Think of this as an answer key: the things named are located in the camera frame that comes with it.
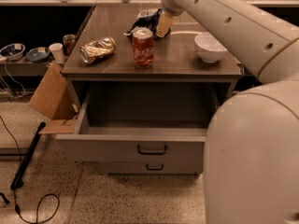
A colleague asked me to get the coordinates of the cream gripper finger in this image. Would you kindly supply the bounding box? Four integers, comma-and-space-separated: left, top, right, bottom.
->
156, 12, 173, 37

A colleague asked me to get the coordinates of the blue chip bag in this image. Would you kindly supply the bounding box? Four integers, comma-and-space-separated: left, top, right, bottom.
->
124, 8, 164, 38

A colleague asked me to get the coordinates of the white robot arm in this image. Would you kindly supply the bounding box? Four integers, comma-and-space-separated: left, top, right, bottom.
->
162, 0, 299, 224

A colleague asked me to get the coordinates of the grey drawer cabinet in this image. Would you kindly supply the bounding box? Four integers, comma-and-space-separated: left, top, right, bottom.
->
57, 4, 241, 175

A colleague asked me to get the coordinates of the open top drawer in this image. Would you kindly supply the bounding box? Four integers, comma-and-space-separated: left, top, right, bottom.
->
57, 82, 217, 162

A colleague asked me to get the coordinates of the lower drawer front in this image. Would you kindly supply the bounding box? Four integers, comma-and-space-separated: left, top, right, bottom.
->
100, 161, 203, 175

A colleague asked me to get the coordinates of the red soda can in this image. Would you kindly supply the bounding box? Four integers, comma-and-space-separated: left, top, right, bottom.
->
133, 27, 154, 67

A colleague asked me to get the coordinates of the white bowl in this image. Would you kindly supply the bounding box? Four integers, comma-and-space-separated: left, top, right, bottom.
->
194, 32, 227, 63

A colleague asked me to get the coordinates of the crushed gold can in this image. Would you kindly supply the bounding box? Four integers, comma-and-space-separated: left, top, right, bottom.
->
79, 36, 116, 64

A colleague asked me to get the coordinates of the brown glass jar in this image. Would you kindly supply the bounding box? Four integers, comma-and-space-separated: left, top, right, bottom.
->
63, 35, 76, 56

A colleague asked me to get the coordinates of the white paper cup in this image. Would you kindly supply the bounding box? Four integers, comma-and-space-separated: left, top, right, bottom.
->
49, 43, 64, 63

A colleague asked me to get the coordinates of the blue bowl right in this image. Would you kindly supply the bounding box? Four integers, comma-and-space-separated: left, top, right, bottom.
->
25, 47, 50, 63

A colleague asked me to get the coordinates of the blue bowl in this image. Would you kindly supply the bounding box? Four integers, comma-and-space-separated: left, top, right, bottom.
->
25, 47, 50, 63
0, 43, 25, 61

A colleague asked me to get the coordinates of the cardboard box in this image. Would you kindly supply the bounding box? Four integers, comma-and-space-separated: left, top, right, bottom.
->
29, 62, 78, 134

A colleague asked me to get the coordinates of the blue bowl left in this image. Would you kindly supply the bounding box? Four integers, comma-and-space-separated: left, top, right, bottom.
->
0, 43, 25, 61

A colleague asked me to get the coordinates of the black stand leg left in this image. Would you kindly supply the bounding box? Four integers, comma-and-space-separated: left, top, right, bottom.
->
10, 122, 46, 190

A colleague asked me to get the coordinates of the white cable on shelf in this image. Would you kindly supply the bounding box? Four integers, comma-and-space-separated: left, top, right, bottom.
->
0, 59, 27, 101

